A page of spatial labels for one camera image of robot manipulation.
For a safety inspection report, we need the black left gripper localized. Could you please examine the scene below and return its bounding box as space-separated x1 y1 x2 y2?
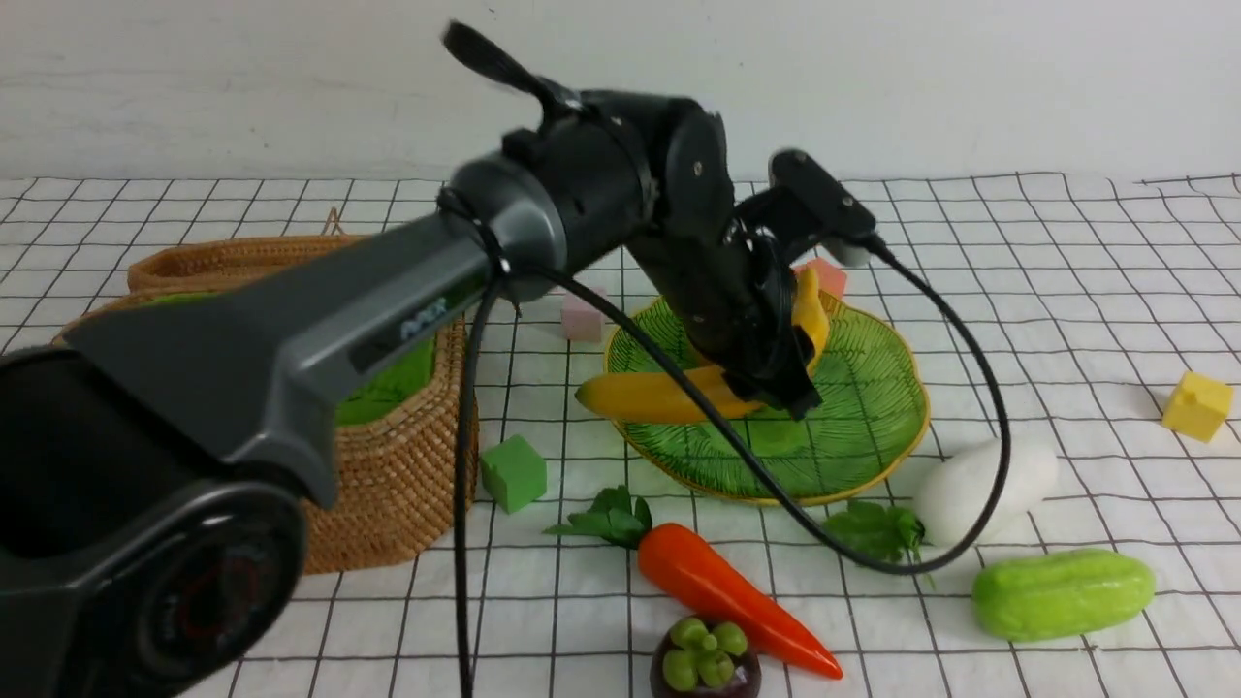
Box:
625 207 823 420

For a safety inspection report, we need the yellow toy banana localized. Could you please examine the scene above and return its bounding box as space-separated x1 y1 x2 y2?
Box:
576 270 838 425

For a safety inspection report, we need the orange toy carrot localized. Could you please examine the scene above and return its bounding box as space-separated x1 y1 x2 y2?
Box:
545 486 843 681

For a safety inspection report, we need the white toy radish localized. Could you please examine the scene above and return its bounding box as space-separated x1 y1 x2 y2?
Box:
824 433 1061 564

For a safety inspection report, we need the purple toy mangosteen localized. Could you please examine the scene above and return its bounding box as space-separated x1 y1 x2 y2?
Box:
649 616 763 697

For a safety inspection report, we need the green toy cucumber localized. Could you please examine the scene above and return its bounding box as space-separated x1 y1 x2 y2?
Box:
970 549 1157 645

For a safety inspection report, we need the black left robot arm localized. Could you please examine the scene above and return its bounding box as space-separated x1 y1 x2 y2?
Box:
2 91 833 697

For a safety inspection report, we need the green glass leaf plate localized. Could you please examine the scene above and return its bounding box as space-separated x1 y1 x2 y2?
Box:
616 298 930 507

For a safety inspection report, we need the salmon orange foam cube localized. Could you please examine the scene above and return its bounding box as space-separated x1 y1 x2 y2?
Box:
794 258 848 301

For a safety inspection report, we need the pink foam cube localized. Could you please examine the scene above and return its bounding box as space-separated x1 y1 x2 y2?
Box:
561 289 606 344

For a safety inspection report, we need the green foam cube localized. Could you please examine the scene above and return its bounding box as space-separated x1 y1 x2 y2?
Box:
480 433 547 514

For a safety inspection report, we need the white checkered tablecloth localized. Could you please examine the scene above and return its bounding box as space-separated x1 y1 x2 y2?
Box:
1 174 1240 697

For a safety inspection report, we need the woven rattan basket green lining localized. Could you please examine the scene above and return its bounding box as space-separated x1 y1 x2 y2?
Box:
53 282 482 575

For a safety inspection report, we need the yellow foam cube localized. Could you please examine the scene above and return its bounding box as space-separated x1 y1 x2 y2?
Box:
1162 371 1235 443

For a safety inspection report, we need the woven rattan basket lid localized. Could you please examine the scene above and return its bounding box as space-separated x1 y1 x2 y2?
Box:
129 207 488 307

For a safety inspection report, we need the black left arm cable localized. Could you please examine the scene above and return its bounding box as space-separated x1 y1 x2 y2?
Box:
453 242 1011 698

